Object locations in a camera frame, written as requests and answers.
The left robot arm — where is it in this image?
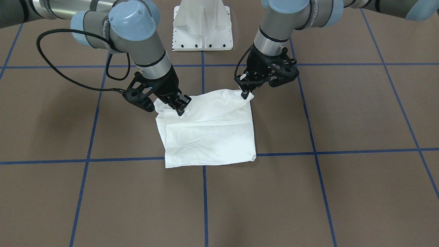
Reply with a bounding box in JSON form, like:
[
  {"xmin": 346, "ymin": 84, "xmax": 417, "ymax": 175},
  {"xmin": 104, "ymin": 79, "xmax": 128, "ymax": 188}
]
[{"xmin": 235, "ymin": 0, "xmax": 439, "ymax": 99}]

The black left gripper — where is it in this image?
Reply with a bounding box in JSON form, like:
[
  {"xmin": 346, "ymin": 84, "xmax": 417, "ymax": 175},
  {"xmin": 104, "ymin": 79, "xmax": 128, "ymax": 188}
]
[{"xmin": 235, "ymin": 45, "xmax": 299, "ymax": 100}]

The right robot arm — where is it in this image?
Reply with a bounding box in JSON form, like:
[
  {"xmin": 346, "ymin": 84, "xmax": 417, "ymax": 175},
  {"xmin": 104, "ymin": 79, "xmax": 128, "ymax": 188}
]
[{"xmin": 0, "ymin": 0, "xmax": 191, "ymax": 116}]

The black braided cable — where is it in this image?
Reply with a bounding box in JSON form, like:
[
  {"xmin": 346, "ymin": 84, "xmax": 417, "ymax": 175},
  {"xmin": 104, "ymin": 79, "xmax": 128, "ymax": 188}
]
[
  {"xmin": 36, "ymin": 29, "xmax": 131, "ymax": 93},
  {"xmin": 235, "ymin": 45, "xmax": 254, "ymax": 83}
]

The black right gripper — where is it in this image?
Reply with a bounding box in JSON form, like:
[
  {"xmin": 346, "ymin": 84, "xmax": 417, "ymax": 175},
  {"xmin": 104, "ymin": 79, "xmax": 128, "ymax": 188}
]
[{"xmin": 122, "ymin": 67, "xmax": 192, "ymax": 117}]

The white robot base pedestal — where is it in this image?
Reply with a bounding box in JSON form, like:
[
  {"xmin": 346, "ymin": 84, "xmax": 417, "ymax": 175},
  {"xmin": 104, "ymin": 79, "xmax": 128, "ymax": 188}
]
[{"xmin": 171, "ymin": 0, "xmax": 234, "ymax": 51}]

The white long-sleeve printed shirt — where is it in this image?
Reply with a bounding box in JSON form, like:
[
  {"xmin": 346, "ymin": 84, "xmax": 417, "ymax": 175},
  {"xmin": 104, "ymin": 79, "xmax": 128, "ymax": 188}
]
[{"xmin": 154, "ymin": 89, "xmax": 257, "ymax": 168}]

